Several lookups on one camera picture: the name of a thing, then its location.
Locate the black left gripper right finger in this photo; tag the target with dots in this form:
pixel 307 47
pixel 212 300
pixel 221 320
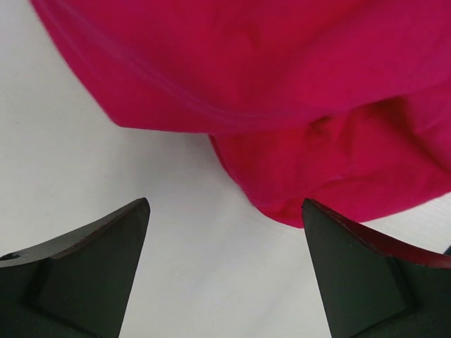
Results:
pixel 374 285

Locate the magenta t-shirt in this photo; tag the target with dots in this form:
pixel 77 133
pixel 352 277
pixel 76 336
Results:
pixel 343 102

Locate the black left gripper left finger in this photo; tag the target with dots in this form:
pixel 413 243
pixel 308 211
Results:
pixel 77 284

